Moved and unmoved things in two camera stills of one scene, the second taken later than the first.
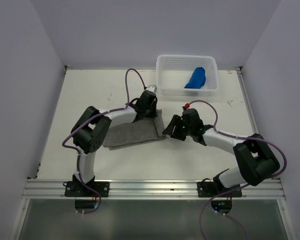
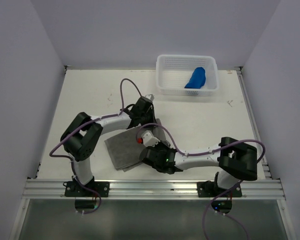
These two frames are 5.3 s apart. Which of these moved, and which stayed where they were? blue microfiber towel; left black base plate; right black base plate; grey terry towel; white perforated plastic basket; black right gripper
Moved: black right gripper; grey terry towel
Stayed: white perforated plastic basket; right black base plate; left black base plate; blue microfiber towel
